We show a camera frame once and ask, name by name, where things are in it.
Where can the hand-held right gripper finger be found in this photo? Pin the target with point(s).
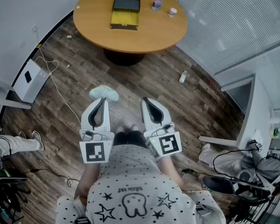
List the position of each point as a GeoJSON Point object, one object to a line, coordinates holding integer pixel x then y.
{"type": "Point", "coordinates": [166, 119]}
{"type": "Point", "coordinates": [145, 120]}

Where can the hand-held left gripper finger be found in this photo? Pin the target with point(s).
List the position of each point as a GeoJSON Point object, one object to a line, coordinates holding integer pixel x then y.
{"type": "Point", "coordinates": [86, 119]}
{"type": "Point", "coordinates": [107, 120]}

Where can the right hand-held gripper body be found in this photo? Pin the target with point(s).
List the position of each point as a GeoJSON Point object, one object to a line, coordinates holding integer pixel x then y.
{"type": "Point", "coordinates": [169, 144]}

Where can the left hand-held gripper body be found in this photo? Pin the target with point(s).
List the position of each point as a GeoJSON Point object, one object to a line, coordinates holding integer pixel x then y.
{"type": "Point", "coordinates": [93, 151]}

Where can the small white packet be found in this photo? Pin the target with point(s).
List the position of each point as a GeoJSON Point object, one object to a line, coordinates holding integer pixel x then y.
{"type": "Point", "coordinates": [107, 93]}

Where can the black box with yellow interior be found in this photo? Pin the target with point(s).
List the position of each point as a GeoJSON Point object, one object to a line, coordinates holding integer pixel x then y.
{"type": "Point", "coordinates": [124, 17]}

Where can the person's left forearm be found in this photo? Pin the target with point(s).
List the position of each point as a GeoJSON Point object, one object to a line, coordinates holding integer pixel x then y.
{"type": "Point", "coordinates": [88, 178]}

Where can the person's right forearm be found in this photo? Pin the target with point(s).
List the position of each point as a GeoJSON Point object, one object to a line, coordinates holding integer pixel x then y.
{"type": "Point", "coordinates": [170, 169]}

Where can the white box appliance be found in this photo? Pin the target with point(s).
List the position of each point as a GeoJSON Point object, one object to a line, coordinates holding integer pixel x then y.
{"type": "Point", "coordinates": [31, 83]}

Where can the person's right shoe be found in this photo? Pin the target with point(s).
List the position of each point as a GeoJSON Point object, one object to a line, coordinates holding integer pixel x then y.
{"type": "Point", "coordinates": [134, 128]}

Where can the person's shoe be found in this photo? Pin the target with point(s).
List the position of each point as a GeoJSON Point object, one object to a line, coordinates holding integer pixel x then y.
{"type": "Point", "coordinates": [120, 128]}
{"type": "Point", "coordinates": [134, 128]}

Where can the person's left shoe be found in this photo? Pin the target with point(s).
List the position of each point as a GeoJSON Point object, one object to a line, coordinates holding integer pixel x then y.
{"type": "Point", "coordinates": [120, 128]}

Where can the person's black trousers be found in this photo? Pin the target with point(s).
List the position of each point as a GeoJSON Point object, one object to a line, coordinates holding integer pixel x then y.
{"type": "Point", "coordinates": [130, 139]}

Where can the white dotted shirt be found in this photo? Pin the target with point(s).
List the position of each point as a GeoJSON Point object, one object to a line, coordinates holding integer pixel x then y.
{"type": "Point", "coordinates": [135, 171]}

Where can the small white squeeze bottle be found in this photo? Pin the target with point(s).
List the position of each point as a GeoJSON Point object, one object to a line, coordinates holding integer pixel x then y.
{"type": "Point", "coordinates": [183, 77]}

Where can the black office chair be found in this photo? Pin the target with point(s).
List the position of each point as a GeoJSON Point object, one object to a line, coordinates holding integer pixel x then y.
{"type": "Point", "coordinates": [219, 184]}

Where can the white desk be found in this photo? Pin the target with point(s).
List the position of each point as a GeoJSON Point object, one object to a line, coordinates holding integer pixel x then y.
{"type": "Point", "coordinates": [4, 97]}
{"type": "Point", "coordinates": [254, 115]}

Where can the small white jar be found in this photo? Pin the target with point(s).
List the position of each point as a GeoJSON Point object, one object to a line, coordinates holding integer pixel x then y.
{"type": "Point", "coordinates": [172, 12]}

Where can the green bottle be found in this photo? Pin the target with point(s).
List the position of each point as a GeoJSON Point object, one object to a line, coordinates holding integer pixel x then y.
{"type": "Point", "coordinates": [276, 132]}

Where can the clear plastic water bottle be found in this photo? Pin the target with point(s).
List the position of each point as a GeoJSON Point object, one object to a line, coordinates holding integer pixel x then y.
{"type": "Point", "coordinates": [157, 2]}

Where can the black table pedestal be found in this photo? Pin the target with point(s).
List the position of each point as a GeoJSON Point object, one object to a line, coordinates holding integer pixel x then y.
{"type": "Point", "coordinates": [123, 57]}

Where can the white wall socket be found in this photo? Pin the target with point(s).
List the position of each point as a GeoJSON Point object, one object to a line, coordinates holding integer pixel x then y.
{"type": "Point", "coordinates": [35, 28]}

